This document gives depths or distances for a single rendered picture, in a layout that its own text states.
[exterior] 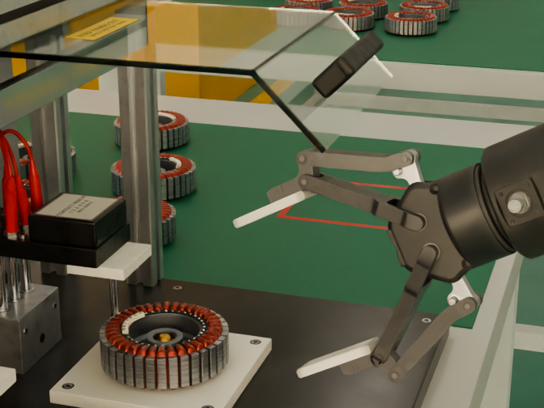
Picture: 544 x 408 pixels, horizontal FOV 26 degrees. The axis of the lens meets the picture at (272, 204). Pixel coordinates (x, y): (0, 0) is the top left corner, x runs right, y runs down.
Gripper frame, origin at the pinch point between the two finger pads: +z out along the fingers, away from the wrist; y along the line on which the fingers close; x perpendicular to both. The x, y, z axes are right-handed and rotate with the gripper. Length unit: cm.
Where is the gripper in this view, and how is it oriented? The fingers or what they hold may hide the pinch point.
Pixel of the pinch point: (283, 291)
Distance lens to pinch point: 99.6
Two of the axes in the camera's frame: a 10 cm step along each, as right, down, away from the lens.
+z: -8.2, 3.6, 4.4
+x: 4.1, -1.6, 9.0
